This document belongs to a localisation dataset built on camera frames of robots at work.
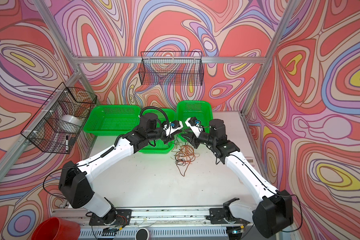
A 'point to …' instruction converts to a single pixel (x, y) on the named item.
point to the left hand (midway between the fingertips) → (181, 128)
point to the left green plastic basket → (112, 120)
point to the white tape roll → (72, 119)
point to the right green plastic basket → (201, 110)
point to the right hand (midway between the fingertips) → (185, 135)
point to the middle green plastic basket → (155, 146)
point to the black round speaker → (142, 233)
